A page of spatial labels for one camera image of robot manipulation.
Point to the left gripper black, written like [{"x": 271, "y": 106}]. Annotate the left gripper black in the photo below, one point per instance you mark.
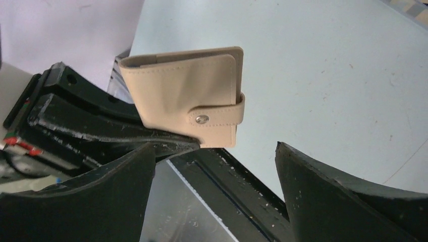
[{"x": 63, "y": 124}]

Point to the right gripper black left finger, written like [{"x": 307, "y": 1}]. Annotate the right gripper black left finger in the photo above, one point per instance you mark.
[{"x": 104, "y": 204}]

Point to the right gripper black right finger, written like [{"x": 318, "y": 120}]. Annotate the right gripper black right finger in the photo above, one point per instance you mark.
[{"x": 326, "y": 204}]

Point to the orange credit cards stack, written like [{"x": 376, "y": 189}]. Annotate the orange credit cards stack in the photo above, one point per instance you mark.
[{"x": 414, "y": 9}]

